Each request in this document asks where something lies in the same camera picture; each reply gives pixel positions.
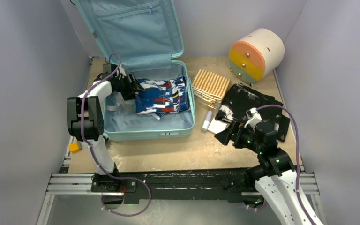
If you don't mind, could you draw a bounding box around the orange white striped cloth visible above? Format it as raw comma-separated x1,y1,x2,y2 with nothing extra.
192,69,230,105

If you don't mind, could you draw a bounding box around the round pastel drawer cabinet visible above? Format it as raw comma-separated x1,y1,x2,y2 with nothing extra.
228,28,285,84

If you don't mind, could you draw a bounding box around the blue red white patterned garment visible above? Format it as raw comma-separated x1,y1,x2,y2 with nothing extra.
135,76,190,120

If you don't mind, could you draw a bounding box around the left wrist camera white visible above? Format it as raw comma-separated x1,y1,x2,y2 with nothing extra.
102,63,128,79

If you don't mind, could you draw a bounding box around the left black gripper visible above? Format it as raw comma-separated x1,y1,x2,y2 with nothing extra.
115,73,145,100

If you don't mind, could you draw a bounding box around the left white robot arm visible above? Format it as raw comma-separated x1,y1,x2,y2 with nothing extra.
66,71,146,192

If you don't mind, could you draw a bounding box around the black white patterned garment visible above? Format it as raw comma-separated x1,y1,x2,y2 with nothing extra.
215,83,290,142

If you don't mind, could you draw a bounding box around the small gold capped bottle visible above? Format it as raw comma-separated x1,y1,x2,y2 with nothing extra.
197,101,219,111

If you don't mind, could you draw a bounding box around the light blue open suitcase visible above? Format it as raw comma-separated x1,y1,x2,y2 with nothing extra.
75,0,195,141

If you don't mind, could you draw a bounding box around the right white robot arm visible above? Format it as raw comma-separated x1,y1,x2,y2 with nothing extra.
215,121,323,225

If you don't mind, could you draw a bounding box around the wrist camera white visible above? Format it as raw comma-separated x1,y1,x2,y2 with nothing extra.
244,108,262,129
102,63,128,79

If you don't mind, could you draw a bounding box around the yellow grey small block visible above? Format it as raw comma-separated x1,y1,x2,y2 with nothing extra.
68,141,83,153

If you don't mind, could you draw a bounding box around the white square packet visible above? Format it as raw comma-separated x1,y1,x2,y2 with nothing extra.
207,119,229,134

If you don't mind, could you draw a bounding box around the lavender white tube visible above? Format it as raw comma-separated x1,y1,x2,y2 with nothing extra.
201,110,213,132

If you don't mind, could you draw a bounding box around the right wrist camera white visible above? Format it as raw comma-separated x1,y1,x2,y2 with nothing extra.
244,108,262,129

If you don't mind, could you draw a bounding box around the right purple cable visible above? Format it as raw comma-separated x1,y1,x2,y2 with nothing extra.
245,104,317,225

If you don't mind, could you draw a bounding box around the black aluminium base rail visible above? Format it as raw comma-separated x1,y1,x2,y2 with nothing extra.
37,164,325,225

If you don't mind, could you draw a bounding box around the grey suitcase strap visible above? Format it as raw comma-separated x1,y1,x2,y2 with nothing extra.
106,93,120,113

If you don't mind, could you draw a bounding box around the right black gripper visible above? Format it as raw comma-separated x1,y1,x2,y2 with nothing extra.
215,120,263,153

